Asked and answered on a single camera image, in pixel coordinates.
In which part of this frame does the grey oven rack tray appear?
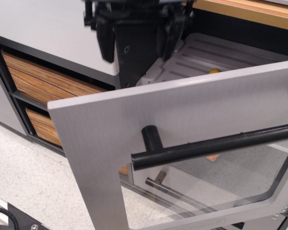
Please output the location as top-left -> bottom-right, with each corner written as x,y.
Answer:
136,33 -> 288,86

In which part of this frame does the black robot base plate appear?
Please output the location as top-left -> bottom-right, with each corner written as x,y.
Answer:
7,203 -> 49,230

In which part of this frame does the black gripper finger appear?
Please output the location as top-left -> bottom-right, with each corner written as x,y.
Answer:
158,16 -> 185,60
96,18 -> 115,63

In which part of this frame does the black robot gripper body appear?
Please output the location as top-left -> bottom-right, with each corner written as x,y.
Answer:
84,0 -> 194,30

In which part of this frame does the wood-grain storage bin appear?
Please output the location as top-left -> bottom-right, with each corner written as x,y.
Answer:
25,108 -> 62,147
1,49 -> 107,104

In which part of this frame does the grey toy kitchen cabinet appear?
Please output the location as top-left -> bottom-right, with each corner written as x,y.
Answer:
0,0 -> 288,230

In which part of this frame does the grey lower drawer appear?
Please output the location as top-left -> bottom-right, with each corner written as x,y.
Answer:
129,165 -> 288,230

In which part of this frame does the lower wood-grain storage bin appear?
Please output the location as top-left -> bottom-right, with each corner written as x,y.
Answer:
25,108 -> 62,147

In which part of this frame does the orange toy salmon piece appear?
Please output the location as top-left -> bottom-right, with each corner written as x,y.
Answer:
206,155 -> 219,162

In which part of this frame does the wooden countertop edge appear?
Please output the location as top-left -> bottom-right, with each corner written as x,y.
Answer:
193,0 -> 288,30

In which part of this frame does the black braided cable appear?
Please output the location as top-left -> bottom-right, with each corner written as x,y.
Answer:
0,205 -> 16,230

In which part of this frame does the upper wood-grain storage bin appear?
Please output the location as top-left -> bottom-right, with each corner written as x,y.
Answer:
1,49 -> 107,104

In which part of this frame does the grey toy oven door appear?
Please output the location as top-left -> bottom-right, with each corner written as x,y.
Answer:
48,61 -> 288,230

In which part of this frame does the black drawer handle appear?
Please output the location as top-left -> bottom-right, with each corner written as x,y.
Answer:
145,171 -> 245,230

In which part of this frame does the black oven door handle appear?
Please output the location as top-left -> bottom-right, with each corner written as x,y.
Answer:
131,125 -> 288,171

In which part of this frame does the yellow toy food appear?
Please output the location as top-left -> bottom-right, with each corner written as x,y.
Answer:
208,69 -> 221,74

